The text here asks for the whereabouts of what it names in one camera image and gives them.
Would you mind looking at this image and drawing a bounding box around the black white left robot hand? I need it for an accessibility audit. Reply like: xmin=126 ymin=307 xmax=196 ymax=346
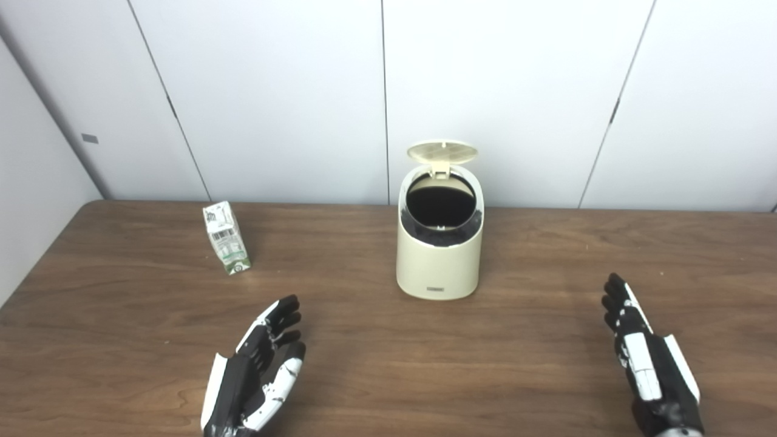
xmin=200 ymin=294 xmax=307 ymax=437

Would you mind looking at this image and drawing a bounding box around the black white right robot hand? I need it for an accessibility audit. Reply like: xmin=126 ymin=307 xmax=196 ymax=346
xmin=601 ymin=273 xmax=705 ymax=437

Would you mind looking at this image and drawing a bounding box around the white green milk carton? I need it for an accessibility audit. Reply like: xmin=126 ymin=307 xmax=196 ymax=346
xmin=203 ymin=201 xmax=251 ymax=276

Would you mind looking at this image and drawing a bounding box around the round cream bin lid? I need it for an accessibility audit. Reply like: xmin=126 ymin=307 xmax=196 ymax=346
xmin=407 ymin=140 xmax=478 ymax=178

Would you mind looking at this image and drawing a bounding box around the cream-colored bin body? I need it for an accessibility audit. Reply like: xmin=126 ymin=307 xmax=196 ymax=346
xmin=396 ymin=165 xmax=485 ymax=300

